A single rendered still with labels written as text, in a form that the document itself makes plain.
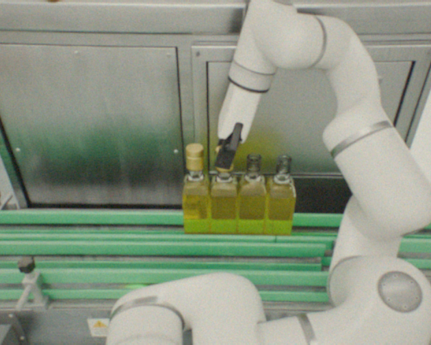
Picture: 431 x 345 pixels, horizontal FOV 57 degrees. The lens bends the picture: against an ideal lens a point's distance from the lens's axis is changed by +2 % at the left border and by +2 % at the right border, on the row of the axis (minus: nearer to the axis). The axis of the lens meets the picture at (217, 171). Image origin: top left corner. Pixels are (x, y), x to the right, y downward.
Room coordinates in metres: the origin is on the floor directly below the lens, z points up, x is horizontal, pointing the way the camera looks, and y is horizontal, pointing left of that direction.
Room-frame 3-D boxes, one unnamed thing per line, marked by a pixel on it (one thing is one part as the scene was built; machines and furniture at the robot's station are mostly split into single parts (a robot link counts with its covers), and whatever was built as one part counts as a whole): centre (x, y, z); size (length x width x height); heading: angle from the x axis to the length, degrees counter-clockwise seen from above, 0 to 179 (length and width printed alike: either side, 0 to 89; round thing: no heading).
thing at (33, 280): (0.48, 0.35, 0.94); 0.07 x 0.04 x 0.13; 179
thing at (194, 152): (0.65, 0.04, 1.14); 0.04 x 0.04 x 0.04
